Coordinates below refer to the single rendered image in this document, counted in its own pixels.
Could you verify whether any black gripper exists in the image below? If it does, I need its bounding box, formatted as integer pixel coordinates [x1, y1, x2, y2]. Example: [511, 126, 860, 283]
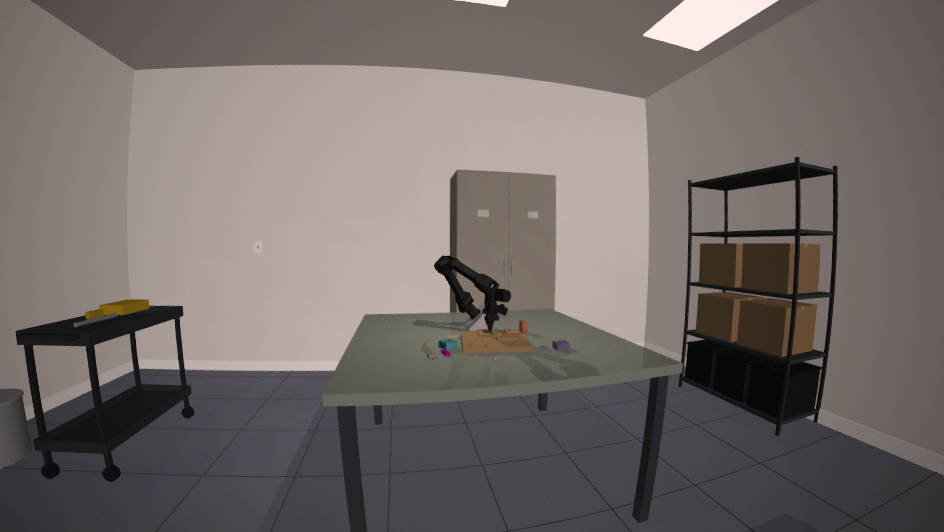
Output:
[482, 300, 499, 331]

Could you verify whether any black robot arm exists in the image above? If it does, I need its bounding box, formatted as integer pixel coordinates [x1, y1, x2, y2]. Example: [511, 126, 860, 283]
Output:
[434, 256, 511, 320]

